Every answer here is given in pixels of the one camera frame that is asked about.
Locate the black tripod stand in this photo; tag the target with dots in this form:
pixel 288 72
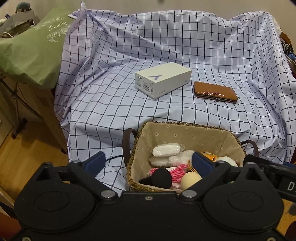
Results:
pixel 19 127

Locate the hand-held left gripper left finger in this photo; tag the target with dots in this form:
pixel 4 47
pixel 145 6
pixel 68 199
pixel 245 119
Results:
pixel 94 163

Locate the white cardboard phone box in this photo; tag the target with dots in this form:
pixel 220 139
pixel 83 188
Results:
pixel 161 76

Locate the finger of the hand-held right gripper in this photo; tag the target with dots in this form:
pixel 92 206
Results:
pixel 261 162

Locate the black makeup sponge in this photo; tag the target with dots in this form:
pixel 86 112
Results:
pixel 160 177

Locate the woven basket with fabric lining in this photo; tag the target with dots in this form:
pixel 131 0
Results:
pixel 185 134

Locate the grey cardboard box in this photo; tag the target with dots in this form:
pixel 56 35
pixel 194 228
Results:
pixel 18 20

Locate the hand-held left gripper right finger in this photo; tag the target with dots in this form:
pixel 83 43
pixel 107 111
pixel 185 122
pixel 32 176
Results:
pixel 203 163

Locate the orange plush toy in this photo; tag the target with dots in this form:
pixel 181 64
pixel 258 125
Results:
pixel 209 155

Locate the black and white striped item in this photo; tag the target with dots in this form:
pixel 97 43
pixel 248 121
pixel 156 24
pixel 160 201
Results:
pixel 286 47

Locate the brown leather case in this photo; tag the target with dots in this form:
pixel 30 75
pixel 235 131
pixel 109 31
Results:
pixel 212 90

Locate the blue ball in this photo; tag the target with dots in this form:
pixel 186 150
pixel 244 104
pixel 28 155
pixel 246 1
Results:
pixel 292 56

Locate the beige egg-shaped sponge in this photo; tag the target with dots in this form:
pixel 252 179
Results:
pixel 189 182

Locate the white cotton pad packet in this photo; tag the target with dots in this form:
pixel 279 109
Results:
pixel 165 150

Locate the teal plush toy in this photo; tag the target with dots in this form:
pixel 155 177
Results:
pixel 23 6

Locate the white fluffy plush toy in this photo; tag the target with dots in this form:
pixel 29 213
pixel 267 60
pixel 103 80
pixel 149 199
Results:
pixel 178 160

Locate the checked white cloth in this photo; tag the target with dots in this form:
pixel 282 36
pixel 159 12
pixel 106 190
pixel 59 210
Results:
pixel 115 92

